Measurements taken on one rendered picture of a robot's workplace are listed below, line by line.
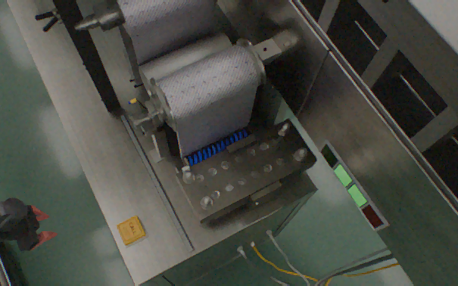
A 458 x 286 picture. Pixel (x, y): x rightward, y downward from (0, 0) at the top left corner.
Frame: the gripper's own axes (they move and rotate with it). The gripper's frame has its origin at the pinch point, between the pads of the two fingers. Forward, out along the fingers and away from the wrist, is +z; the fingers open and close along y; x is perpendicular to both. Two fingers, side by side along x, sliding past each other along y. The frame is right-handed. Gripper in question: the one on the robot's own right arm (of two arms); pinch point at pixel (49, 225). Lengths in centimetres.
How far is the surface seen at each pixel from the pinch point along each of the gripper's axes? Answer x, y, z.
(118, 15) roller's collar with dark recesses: -52, 28, -5
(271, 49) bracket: -75, 4, 15
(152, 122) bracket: -38.1, 9.1, 11.0
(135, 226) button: -11.0, -8.8, 20.4
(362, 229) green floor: -54, -47, 151
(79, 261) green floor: 69, 16, 81
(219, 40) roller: -66, 17, 16
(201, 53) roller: -60, 16, 13
